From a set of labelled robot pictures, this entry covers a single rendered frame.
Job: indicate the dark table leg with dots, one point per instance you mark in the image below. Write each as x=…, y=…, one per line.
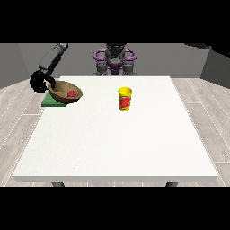
x=57, y=184
x=171, y=184

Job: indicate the small red ball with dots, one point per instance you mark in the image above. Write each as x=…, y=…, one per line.
x=71, y=94

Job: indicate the green square pad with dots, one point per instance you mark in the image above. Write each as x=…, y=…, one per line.
x=51, y=101

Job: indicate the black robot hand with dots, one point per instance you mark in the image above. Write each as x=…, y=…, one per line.
x=38, y=81

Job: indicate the grey robot trunk purple rings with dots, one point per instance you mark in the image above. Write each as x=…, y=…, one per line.
x=114, y=63

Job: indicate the yellow cup with melon print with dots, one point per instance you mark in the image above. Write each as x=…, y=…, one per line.
x=125, y=99

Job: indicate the brown wooden bowl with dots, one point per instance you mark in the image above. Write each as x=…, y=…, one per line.
x=64, y=92

